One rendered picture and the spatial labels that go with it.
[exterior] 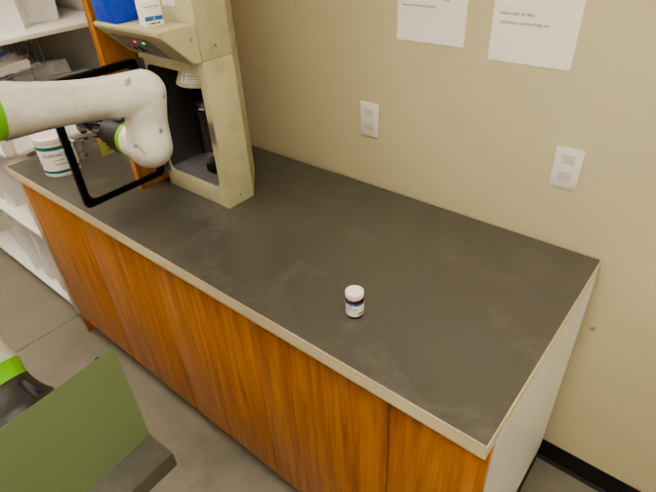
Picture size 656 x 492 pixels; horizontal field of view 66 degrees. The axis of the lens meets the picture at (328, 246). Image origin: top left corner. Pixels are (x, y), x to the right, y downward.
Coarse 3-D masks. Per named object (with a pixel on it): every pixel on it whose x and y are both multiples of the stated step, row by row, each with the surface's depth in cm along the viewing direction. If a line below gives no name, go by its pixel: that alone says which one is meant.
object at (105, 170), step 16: (96, 144) 155; (80, 160) 153; (96, 160) 157; (112, 160) 161; (128, 160) 165; (96, 176) 158; (112, 176) 163; (128, 176) 167; (144, 176) 172; (96, 192) 160
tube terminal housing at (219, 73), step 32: (160, 0) 138; (192, 0) 130; (224, 0) 137; (224, 32) 141; (160, 64) 152; (192, 64) 142; (224, 64) 145; (224, 96) 148; (224, 128) 152; (224, 160) 157; (224, 192) 163
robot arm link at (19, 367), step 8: (0, 336) 85; (0, 344) 83; (8, 344) 85; (0, 352) 82; (8, 352) 83; (16, 352) 86; (0, 360) 81; (8, 360) 82; (16, 360) 84; (0, 368) 80; (8, 368) 82; (16, 368) 83; (24, 368) 86; (0, 376) 80; (8, 376) 81; (0, 384) 80
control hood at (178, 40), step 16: (112, 32) 142; (128, 32) 135; (144, 32) 130; (160, 32) 127; (176, 32) 130; (192, 32) 133; (128, 48) 152; (160, 48) 136; (176, 48) 131; (192, 48) 135
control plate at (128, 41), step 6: (114, 36) 145; (120, 36) 142; (126, 36) 140; (126, 42) 146; (132, 42) 143; (138, 42) 140; (144, 42) 137; (132, 48) 150; (138, 48) 147; (144, 48) 143; (150, 48) 140; (156, 48) 137; (150, 54) 147; (156, 54) 144; (162, 54) 141
